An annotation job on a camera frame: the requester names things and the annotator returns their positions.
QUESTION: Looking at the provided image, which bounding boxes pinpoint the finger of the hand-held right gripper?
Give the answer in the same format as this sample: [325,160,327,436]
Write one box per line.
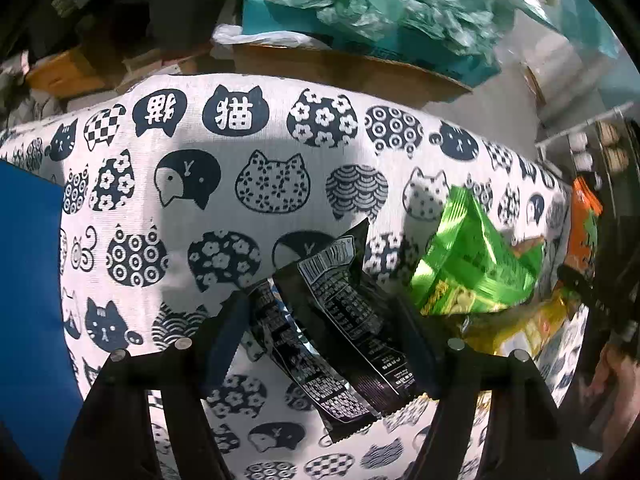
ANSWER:
[556,262,638,351]

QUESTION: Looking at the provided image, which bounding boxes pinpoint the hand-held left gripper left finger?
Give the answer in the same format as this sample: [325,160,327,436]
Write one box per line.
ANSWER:
[60,287,251,480]

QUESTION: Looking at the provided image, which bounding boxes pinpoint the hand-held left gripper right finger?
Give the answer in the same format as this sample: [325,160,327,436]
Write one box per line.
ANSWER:
[390,292,583,480]

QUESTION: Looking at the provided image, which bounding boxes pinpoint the yellow snack packet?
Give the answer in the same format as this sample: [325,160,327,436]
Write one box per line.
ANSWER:
[459,285,583,358]

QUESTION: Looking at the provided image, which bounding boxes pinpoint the orange green snack packet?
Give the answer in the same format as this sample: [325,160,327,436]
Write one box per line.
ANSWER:
[561,176,604,283]

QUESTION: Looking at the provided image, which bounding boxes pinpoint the black snack packet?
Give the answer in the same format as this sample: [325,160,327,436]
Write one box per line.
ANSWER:
[249,280,382,445]
[272,217,420,418]

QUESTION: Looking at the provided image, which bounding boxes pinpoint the blue cardboard box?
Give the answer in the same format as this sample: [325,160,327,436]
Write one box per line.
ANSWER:
[0,159,85,480]

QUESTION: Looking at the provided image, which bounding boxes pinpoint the person's right hand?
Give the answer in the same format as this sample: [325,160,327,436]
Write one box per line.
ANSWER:
[587,347,640,461]

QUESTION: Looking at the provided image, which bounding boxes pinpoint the white shoes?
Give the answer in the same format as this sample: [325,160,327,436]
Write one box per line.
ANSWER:
[569,131,594,169]

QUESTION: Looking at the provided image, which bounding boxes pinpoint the beige shoes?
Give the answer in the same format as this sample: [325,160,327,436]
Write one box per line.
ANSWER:
[596,119,632,172]

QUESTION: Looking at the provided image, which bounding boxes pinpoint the shoe rack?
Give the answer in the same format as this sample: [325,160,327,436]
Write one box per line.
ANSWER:
[534,101,640,198]

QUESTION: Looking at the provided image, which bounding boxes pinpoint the cat print cloth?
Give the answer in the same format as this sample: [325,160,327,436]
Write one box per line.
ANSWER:
[0,72,593,480]

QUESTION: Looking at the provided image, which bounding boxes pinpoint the brown cardboard box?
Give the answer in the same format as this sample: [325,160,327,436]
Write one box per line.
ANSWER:
[231,42,474,109]

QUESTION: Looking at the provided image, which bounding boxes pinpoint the blue plastic bag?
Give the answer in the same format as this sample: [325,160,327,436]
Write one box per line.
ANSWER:
[500,0,622,60]

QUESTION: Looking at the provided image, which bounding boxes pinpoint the white plastic bag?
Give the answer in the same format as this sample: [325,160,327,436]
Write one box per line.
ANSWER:
[211,23,332,52]

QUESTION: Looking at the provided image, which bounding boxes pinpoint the teal box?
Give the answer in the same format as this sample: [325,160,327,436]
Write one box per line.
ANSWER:
[242,0,502,87]

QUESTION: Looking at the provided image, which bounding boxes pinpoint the orange wooden drawer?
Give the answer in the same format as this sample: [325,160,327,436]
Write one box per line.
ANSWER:
[24,45,127,102]

